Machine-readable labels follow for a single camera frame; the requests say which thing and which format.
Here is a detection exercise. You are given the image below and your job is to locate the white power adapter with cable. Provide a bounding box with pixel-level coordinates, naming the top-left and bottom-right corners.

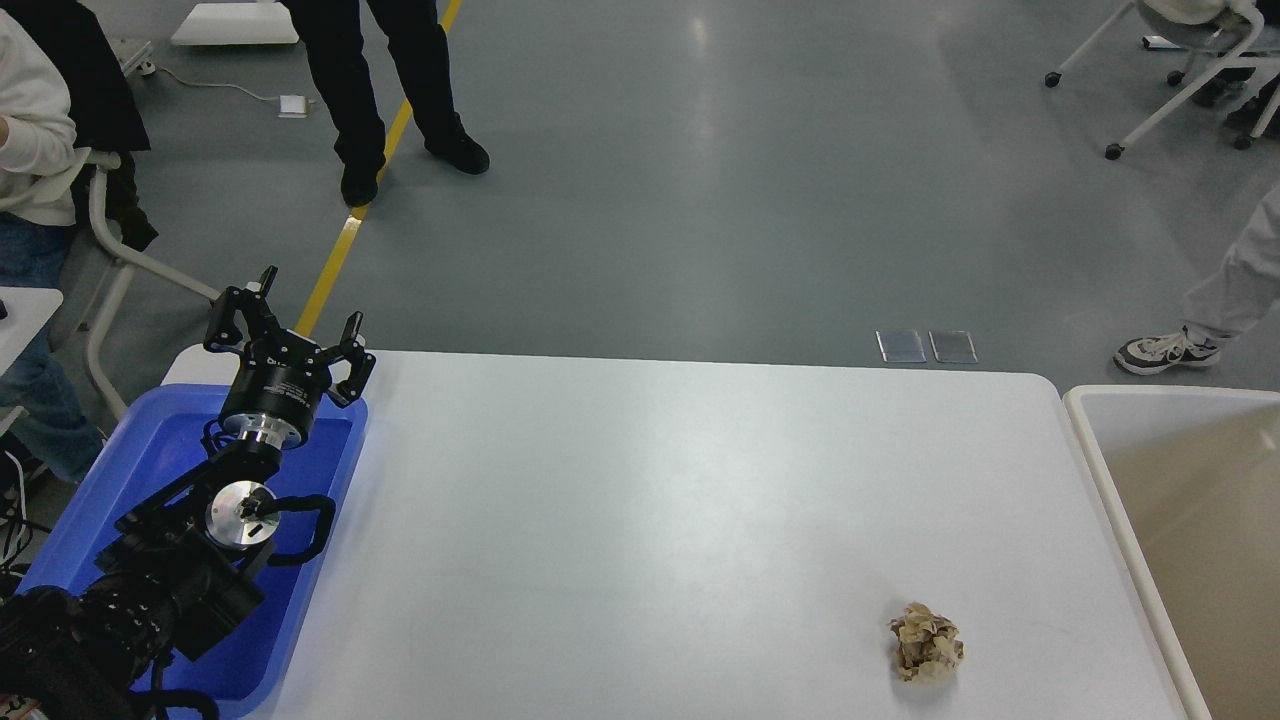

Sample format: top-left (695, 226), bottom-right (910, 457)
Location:
top-left (140, 61), bottom-right (315, 119)

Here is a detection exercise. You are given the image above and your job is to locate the right metal floor plate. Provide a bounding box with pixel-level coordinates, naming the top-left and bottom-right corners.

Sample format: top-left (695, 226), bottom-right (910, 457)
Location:
top-left (928, 331), bottom-right (979, 365)

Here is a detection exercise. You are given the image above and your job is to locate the person leg with sneaker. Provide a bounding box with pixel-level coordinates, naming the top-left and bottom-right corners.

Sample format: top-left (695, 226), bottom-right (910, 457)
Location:
top-left (1112, 187), bottom-right (1279, 375)

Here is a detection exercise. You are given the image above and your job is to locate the crumpled brown paper ball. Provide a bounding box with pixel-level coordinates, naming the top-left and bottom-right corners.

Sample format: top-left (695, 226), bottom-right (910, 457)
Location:
top-left (888, 602), bottom-right (965, 684)

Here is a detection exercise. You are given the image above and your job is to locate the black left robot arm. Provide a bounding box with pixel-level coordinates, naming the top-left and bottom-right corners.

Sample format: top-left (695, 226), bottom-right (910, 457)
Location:
top-left (3, 266), bottom-right (376, 719)

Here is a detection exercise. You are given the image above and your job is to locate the white side table corner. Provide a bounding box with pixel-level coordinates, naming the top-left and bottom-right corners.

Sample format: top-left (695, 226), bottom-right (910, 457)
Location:
top-left (1, 284), bottom-right (64, 374)

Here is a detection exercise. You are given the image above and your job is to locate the beige plastic bin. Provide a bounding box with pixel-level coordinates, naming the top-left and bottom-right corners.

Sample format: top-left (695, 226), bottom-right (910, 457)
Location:
top-left (1064, 386), bottom-right (1279, 719)

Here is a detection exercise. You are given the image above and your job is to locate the standing person in black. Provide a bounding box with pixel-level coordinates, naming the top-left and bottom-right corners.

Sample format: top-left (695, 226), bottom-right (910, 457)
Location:
top-left (284, 0), bottom-right (492, 208)

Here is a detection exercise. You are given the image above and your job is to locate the seated person white sweater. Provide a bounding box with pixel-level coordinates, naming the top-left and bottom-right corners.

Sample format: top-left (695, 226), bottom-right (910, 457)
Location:
top-left (1, 13), bottom-right (105, 483)

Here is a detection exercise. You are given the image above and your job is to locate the white chair with jacket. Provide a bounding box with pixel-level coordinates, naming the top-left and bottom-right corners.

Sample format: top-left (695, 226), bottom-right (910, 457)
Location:
top-left (3, 1), bottom-right (218, 419)

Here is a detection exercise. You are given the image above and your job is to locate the white flat base board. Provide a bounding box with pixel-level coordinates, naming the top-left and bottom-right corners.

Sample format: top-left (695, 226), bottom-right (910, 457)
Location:
top-left (170, 1), bottom-right (300, 46)

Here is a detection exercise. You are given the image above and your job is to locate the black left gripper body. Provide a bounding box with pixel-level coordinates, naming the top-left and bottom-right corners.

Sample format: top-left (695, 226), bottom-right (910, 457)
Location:
top-left (218, 338), bottom-right (332, 447)

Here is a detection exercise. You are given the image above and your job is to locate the white office chair on wheels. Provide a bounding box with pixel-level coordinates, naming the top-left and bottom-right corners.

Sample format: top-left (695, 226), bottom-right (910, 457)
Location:
top-left (1043, 1), bottom-right (1279, 160)

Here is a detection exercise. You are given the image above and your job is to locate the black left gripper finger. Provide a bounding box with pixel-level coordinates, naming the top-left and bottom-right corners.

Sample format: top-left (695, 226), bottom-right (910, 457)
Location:
top-left (204, 266), bottom-right (297, 357)
top-left (317, 311), bottom-right (376, 407)

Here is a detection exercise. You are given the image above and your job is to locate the metal floor plate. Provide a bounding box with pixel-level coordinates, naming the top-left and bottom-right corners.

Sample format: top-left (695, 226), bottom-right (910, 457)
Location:
top-left (928, 331), bottom-right (979, 365)
top-left (876, 331), bottom-right (928, 364)

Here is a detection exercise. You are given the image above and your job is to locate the left metal floor plate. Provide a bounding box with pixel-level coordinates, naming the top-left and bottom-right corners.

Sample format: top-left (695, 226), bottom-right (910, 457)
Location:
top-left (876, 331), bottom-right (928, 364)

